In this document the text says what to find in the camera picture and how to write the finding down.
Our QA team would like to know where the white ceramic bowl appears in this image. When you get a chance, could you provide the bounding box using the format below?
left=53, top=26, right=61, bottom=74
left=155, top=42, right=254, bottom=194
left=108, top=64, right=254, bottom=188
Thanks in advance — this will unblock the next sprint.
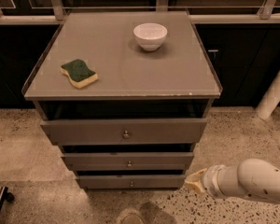
left=133, top=23, right=168, bottom=51

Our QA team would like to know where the dark background cabinet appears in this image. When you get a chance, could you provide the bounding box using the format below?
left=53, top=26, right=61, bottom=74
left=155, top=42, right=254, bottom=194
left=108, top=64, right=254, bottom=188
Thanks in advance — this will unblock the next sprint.
left=196, top=24, right=280, bottom=107

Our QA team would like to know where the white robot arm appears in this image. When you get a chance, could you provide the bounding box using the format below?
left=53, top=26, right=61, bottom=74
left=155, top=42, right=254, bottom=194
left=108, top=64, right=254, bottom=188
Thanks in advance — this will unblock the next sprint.
left=185, top=159, right=280, bottom=203

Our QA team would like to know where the black caster base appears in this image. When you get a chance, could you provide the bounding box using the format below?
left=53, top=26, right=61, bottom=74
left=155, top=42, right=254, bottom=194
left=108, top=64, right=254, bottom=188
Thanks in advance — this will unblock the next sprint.
left=0, top=187, right=15, bottom=212

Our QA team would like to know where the grey bottom drawer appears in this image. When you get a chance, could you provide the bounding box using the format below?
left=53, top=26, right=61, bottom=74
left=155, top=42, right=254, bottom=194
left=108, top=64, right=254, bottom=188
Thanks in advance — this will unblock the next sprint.
left=77, top=175, right=185, bottom=189

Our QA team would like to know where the green and yellow sponge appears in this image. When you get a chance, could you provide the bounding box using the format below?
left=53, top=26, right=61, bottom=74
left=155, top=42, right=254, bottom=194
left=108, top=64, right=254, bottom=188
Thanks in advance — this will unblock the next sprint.
left=61, top=59, right=98, bottom=89

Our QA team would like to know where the metal railing frame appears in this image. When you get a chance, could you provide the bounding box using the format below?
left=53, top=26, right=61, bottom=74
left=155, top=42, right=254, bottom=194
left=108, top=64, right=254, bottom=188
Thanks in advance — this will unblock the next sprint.
left=0, top=0, right=280, bottom=24

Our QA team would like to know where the white diagonal pole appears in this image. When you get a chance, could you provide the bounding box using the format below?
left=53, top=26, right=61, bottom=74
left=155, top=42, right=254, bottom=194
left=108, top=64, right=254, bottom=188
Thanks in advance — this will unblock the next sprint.
left=256, top=70, right=280, bottom=119

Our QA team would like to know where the grey drawer cabinet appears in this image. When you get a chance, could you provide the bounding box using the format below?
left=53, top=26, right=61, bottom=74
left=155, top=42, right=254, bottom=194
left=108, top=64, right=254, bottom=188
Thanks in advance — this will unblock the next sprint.
left=22, top=12, right=222, bottom=179

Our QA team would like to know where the grey top drawer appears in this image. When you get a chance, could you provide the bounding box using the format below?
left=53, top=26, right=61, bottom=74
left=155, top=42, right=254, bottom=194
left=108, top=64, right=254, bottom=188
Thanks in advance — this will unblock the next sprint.
left=41, top=119, right=206, bottom=146

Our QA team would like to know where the grey middle drawer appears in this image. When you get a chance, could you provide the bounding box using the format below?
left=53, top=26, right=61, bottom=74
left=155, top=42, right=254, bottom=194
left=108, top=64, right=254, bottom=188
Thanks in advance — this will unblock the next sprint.
left=62, top=152, right=193, bottom=171

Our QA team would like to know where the grey drawer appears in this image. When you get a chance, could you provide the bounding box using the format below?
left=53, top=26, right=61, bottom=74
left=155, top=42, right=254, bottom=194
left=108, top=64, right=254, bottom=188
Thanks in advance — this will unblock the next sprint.
left=62, top=152, right=193, bottom=171
left=41, top=119, right=206, bottom=146
left=77, top=175, right=185, bottom=189

